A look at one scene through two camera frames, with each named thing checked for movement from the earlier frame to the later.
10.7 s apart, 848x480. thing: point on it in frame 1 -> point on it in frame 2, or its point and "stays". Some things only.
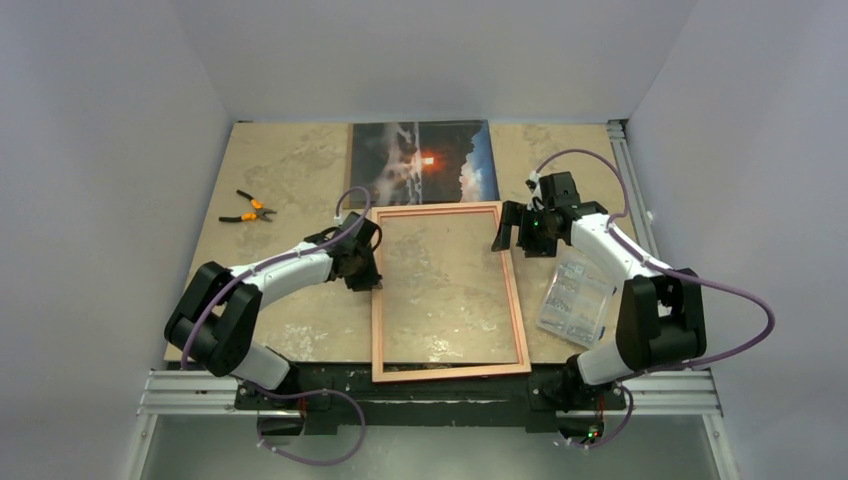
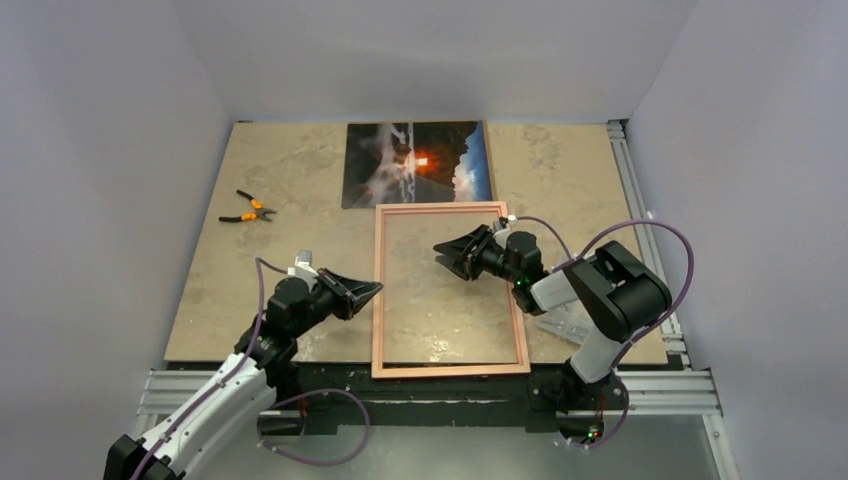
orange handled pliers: [250, 216] stays
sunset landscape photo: [425, 161] stays
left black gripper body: [363, 273] -> [321, 305]
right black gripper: [523, 225] -> [477, 254]
